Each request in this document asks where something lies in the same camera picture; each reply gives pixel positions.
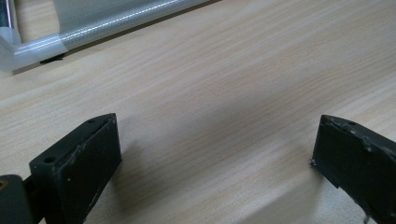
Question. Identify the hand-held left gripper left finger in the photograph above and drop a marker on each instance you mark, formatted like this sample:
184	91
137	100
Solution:
79	174

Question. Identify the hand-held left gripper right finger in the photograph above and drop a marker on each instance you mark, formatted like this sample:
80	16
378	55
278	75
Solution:
356	158

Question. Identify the chrome metal pole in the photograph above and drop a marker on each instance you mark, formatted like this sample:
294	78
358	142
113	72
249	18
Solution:
5	14

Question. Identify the white metal tube frame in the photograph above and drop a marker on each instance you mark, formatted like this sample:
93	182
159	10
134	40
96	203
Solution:
93	28

